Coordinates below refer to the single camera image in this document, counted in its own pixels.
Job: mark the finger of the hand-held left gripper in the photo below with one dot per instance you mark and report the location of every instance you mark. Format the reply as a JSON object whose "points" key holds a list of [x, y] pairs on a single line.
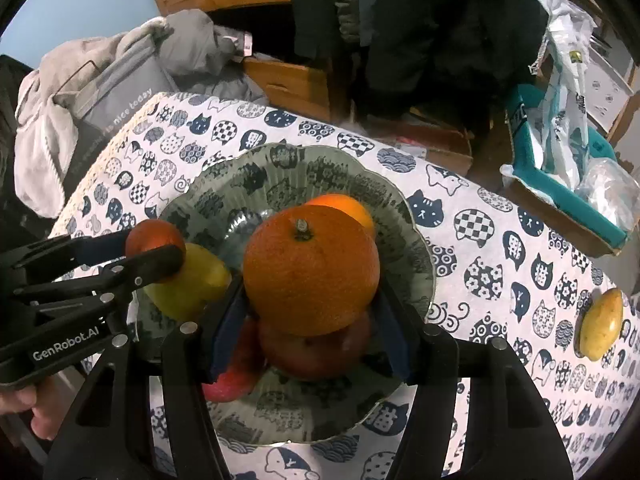
{"points": [[75, 247], [155, 265]]}

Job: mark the yellow mango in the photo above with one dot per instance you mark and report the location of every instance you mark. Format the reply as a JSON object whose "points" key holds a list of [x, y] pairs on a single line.
{"points": [[600, 327]]}

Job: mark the yellow-green pear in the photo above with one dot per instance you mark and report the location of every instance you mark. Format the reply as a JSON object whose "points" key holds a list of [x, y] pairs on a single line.
{"points": [[200, 285]]}

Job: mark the white printed plastic bag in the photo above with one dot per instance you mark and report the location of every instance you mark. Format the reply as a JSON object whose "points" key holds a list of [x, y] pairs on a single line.
{"points": [[562, 110]]}

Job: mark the fluted glass bowl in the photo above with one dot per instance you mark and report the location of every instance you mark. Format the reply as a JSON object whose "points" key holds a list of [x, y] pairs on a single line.
{"points": [[300, 170]]}

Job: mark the wooden drawer unit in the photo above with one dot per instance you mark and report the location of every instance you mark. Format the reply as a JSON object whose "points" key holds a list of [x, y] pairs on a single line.
{"points": [[285, 85]]}

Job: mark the person's left hand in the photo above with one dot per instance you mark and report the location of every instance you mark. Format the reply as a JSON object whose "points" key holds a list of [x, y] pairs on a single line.
{"points": [[47, 410]]}

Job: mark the brown cardboard box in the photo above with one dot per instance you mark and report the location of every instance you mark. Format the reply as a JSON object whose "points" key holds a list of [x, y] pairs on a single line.
{"points": [[430, 140]]}

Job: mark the orange-red mango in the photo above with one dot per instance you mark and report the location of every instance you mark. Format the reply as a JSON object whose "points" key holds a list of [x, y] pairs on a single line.
{"points": [[350, 212]]}

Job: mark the teal cardboard box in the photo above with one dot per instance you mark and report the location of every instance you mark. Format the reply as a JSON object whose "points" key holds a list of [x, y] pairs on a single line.
{"points": [[560, 192]]}

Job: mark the grey jacket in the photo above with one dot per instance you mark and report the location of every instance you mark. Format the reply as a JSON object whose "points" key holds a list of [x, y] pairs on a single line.
{"points": [[190, 45]]}

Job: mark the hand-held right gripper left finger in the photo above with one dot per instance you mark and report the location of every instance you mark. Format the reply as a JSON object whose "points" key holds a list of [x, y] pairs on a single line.
{"points": [[225, 332]]}

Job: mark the small tangerine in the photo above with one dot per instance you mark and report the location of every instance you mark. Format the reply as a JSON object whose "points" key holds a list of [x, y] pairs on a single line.
{"points": [[152, 237]]}

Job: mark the red mango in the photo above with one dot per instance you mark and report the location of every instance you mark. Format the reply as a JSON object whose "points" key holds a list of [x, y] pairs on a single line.
{"points": [[235, 375]]}

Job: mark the large red apple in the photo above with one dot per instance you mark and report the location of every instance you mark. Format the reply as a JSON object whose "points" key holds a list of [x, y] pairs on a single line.
{"points": [[310, 355]]}

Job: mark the clear plastic bag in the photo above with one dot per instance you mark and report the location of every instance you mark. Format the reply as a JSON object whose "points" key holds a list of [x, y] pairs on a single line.
{"points": [[607, 185]]}

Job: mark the cat print tablecloth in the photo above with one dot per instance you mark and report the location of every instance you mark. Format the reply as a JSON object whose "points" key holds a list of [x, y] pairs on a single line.
{"points": [[500, 270]]}

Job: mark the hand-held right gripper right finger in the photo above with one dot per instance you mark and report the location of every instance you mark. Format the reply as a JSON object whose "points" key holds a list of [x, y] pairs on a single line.
{"points": [[395, 337]]}

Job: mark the dark hanging clothing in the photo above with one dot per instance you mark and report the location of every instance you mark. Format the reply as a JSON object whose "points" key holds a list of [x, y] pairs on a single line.
{"points": [[450, 25]]}

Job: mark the large orange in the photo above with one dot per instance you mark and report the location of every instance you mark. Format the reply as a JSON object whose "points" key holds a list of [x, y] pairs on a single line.
{"points": [[310, 275]]}

